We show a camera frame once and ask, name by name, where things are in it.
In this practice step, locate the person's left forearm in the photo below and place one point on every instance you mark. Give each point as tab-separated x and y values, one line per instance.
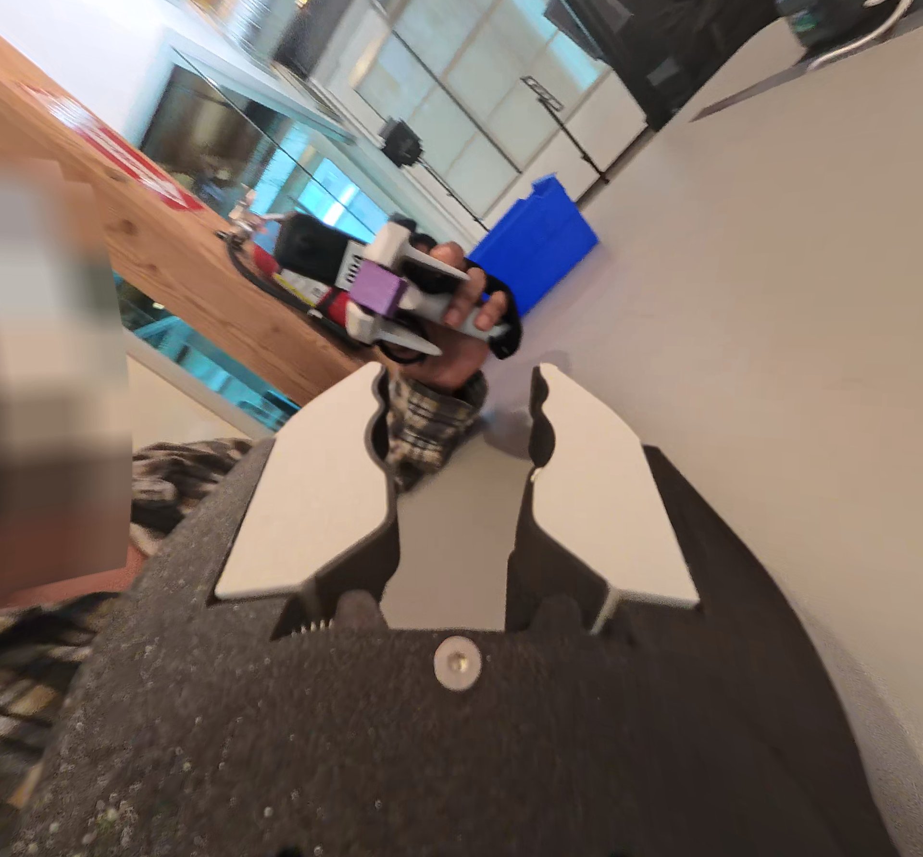
425	424

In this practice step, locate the red sign sticker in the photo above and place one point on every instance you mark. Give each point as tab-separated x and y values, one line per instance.
130	150

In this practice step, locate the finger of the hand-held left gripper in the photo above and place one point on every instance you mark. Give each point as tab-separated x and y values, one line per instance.
393	244
364	323

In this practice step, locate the blue plastic bin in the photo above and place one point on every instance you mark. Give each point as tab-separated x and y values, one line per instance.
533	244

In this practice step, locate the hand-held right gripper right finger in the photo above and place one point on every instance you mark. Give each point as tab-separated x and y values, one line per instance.
606	511

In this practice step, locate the purple cube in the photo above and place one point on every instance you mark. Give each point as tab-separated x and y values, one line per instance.
378	291

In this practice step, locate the black sign stand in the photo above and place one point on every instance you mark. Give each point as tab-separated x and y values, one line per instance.
542	91

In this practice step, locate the person's left hand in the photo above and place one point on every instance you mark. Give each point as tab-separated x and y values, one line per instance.
454	366

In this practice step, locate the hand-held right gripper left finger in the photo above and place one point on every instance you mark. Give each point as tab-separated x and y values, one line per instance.
310	511

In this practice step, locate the red fire extinguisher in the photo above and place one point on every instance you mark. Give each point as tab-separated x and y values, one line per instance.
299	291

